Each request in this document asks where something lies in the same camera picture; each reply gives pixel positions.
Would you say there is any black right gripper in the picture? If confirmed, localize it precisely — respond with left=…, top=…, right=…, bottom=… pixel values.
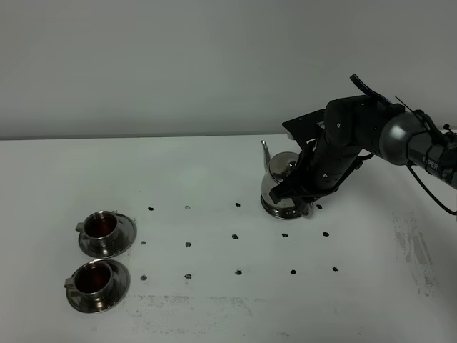
left=268, top=109, right=363, bottom=216

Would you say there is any stainless steel teapot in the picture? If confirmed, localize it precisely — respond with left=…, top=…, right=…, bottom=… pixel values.
left=261, top=140, right=307, bottom=219

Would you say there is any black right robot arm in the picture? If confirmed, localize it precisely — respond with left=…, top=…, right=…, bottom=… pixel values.
left=261, top=74, right=456, bottom=219

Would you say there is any far stainless steel teacup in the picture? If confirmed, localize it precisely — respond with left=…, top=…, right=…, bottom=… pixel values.
left=76, top=211, right=120, bottom=248

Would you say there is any stainless steel teacup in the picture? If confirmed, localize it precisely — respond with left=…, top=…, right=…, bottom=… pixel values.
left=64, top=260, right=114, bottom=297
left=76, top=211, right=120, bottom=248

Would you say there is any near stainless steel teacup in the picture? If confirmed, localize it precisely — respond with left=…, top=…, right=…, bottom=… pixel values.
left=64, top=260, right=114, bottom=297

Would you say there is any black right camera cable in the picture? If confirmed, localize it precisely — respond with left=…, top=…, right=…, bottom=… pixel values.
left=406, top=162, right=457, bottom=216

